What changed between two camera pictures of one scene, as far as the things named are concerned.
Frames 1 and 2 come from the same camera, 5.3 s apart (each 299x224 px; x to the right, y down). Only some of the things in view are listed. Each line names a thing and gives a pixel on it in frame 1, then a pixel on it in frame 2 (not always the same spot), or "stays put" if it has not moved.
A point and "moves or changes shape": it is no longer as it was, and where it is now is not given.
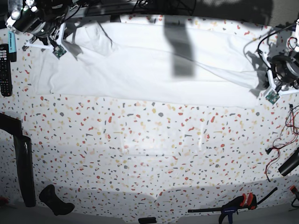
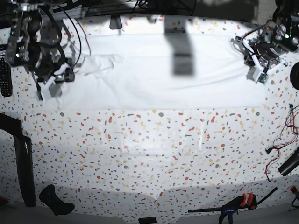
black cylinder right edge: [290, 164] stays put
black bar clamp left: [13, 124] stays put
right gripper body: [48, 35] -> [49, 73]
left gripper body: [283, 73] -> [266, 55]
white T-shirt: [177, 63] moves or changes shape
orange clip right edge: [294, 189] stays put
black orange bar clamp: [250, 201] stays put
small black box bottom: [147, 220] stays put
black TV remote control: [5, 77] stays put
